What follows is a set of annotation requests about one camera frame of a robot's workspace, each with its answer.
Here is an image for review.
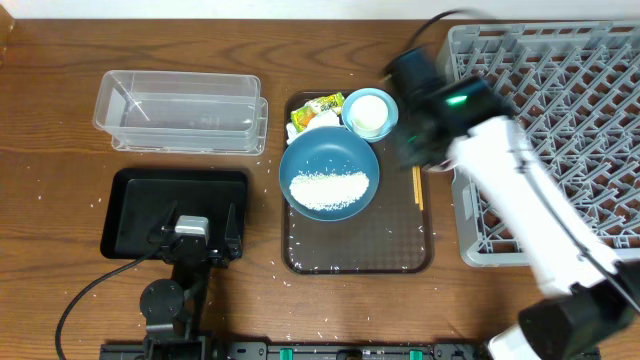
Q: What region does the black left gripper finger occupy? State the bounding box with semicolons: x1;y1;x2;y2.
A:
224;203;243;261
147;201;177;245

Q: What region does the wooden chopstick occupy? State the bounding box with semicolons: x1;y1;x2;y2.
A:
412;166;420;205
415;166;424;211

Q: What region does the light blue bowl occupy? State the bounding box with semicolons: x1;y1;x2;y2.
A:
342;88;399;143

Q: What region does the cream white cup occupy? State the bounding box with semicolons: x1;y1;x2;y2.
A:
349;95;389;138

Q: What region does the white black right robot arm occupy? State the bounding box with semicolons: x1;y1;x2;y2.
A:
383;48;639;359

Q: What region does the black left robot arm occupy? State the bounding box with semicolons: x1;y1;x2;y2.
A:
138;202;230;360

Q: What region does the grey dishwasher rack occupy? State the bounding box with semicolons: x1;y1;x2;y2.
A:
437;20;639;261

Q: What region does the black plastic tray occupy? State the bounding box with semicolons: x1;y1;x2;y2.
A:
100;168;248;259

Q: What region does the white rice pile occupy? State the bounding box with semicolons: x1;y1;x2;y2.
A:
289;172;370;211

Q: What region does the clear plastic bin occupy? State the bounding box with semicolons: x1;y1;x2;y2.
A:
93;70;268;156

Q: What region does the dark blue plate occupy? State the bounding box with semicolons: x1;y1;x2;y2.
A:
279;127;380;222

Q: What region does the crumpled white tissue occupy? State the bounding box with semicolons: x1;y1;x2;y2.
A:
285;110;342;145

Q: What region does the brown serving tray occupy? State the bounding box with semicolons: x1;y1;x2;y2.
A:
281;90;434;276

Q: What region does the green yellow snack wrapper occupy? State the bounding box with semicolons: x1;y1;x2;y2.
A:
290;92;345;133

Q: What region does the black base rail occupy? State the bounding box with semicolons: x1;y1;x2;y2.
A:
98;340;601;360

